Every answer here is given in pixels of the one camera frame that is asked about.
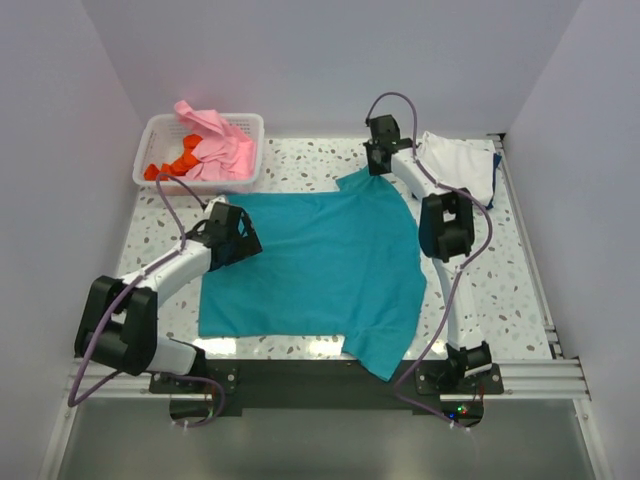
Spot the white plastic basket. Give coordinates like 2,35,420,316
132,101,265,193

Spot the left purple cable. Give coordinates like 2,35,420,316
67,172,209,409

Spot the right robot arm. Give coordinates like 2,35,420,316
364,115,492,393

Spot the purple cable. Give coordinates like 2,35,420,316
67,172,209,409
363,92,494,416

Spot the teal t shirt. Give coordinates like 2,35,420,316
198,170,427,381

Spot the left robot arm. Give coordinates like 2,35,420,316
74,199,262,392

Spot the orange t shirt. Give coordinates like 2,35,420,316
143,134,202,181

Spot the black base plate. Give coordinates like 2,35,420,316
149,359,505,426

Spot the aluminium frame rail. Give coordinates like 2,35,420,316
483,136,591,402

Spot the pink t shirt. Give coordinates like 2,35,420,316
174,101,255,182

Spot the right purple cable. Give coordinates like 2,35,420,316
363,92,494,416

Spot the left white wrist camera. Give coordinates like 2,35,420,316
203,195,228,219

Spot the folded white t shirt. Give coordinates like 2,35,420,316
418,131,496,207

